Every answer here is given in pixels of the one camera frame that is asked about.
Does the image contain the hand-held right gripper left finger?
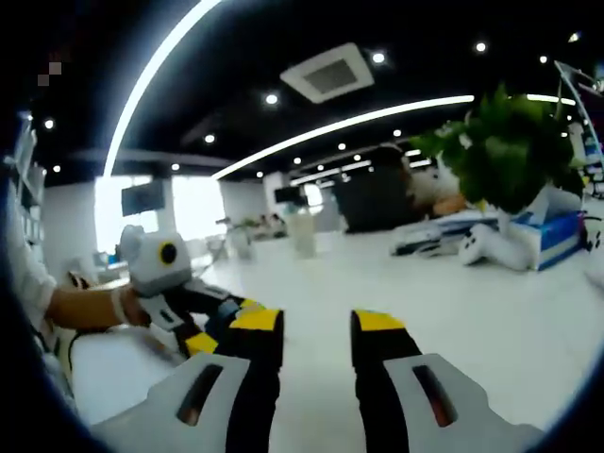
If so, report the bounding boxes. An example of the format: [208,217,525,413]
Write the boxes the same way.
[92,307,285,453]

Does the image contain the person's torso white shirt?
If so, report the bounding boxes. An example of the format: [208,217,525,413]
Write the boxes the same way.
[4,188,76,411]

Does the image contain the black hanging monitor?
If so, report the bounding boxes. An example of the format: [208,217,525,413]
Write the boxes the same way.
[121,181,166,216]
[273,186,303,205]

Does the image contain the person's left hand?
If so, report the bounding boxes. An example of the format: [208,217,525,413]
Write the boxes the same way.
[112,285,153,329]

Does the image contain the green potted plant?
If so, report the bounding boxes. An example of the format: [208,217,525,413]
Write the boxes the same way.
[409,83,586,216]

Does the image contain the round ceiling spotlights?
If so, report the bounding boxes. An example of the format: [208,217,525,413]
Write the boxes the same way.
[42,42,581,178]

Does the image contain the stack of blue white books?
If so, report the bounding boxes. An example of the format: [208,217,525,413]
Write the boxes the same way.
[390,210,501,259]

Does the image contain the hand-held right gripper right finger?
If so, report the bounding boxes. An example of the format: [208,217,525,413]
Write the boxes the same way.
[349,309,544,453]

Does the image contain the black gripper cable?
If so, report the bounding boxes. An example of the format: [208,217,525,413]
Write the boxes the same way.
[64,327,98,378]

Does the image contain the arched ceiling light strip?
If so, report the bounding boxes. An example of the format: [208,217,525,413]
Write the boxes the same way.
[211,93,476,180]

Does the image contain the white game controller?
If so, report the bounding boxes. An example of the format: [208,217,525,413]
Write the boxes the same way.
[458,222,533,273]

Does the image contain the white shelf unit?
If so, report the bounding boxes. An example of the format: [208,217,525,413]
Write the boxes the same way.
[4,112,48,246]

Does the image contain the long curved ceiling light strip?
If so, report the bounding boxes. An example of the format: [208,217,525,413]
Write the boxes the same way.
[102,0,223,176]

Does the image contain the blue tissue box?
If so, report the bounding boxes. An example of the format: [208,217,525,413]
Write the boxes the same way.
[508,186,585,273]

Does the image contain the ceiling air conditioner vent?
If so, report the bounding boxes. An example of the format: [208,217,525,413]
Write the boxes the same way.
[279,42,377,105]

